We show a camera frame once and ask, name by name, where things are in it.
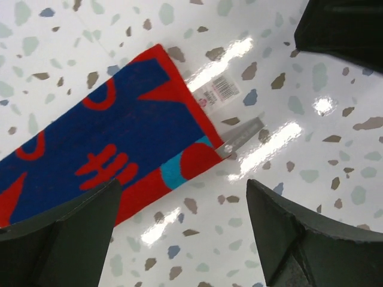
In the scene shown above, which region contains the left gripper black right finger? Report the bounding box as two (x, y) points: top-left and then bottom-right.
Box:
(246, 179), (382, 286)

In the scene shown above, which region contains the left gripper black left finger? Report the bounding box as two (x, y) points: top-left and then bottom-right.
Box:
(1, 179), (122, 287)

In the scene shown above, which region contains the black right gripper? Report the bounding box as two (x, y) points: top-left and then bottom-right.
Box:
(294, 0), (382, 74)

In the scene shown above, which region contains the red patterned towel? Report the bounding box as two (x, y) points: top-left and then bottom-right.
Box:
(0, 43), (266, 228)

